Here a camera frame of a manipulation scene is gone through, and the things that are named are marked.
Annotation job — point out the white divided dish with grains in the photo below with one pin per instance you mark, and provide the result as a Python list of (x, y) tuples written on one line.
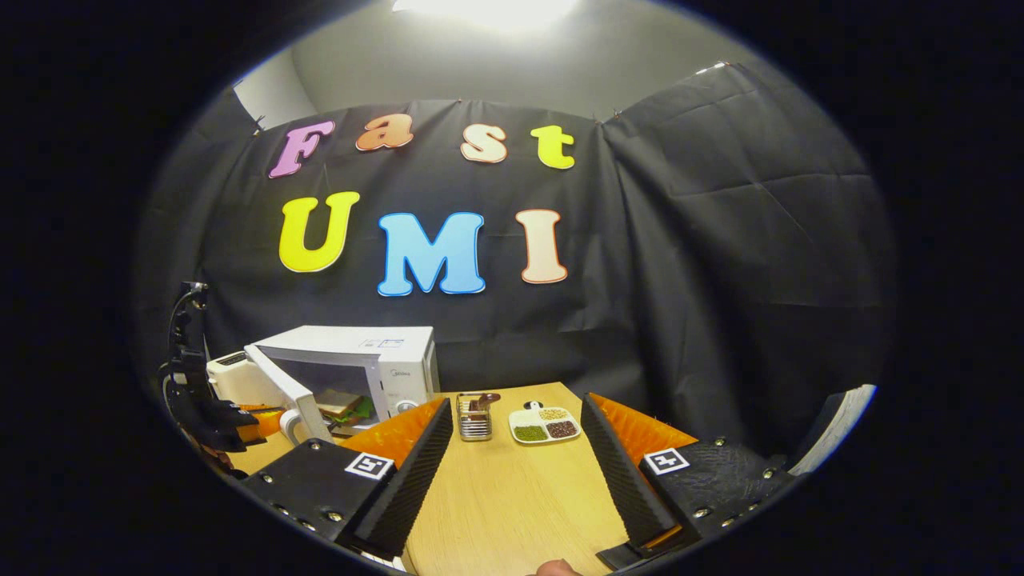
[(544, 428)]

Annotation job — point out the white microwave oven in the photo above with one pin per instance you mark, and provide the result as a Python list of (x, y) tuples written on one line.
[(360, 344)]

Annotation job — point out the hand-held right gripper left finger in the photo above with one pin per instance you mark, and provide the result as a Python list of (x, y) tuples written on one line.
[(412, 488)]

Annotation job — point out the brown wooden spoon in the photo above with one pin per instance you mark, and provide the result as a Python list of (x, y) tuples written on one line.
[(484, 400)]

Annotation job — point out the large ceiling light panel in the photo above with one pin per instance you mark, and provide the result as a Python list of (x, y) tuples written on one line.
[(488, 12)]

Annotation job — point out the white toaster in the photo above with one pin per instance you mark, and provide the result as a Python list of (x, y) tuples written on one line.
[(228, 376)]

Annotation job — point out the bread and lettuce sandwich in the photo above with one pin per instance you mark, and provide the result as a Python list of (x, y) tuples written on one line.
[(340, 404)]

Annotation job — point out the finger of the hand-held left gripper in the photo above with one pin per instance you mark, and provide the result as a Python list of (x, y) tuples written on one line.
[(240, 422)]

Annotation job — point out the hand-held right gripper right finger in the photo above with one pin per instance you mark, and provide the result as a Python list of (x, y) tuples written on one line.
[(624, 480)]

